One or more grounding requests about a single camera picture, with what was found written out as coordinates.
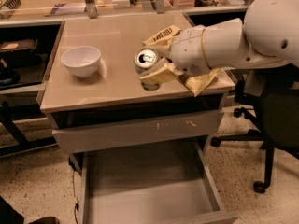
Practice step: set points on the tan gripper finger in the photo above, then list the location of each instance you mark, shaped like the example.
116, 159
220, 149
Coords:
163, 71
163, 47

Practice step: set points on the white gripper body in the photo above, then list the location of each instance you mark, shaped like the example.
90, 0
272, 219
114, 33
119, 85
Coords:
187, 54

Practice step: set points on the silver green 7up can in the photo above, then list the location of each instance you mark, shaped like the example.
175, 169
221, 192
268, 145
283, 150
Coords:
145, 59

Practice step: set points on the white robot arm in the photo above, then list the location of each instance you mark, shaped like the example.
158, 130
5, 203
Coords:
267, 37

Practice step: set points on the grey drawer cabinet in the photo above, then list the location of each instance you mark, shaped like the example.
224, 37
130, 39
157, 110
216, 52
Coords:
114, 93

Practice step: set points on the open middle drawer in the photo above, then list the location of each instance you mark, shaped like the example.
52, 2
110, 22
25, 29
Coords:
159, 183

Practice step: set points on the closed top drawer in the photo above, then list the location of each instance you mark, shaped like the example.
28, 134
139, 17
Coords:
137, 132

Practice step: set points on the brown yellow chip bag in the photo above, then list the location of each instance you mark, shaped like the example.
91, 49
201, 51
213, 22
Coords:
194, 84

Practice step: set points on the white ceramic bowl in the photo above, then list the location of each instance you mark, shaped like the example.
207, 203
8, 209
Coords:
82, 61

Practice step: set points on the black office chair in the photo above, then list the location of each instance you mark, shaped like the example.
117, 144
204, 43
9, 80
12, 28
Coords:
270, 100

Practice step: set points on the purple white paper booklet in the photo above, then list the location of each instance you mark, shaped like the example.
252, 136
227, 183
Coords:
68, 8

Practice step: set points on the black coil spring tool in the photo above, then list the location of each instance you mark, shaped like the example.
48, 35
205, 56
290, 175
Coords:
8, 8

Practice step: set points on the brown shoe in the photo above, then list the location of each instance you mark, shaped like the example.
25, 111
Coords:
46, 220

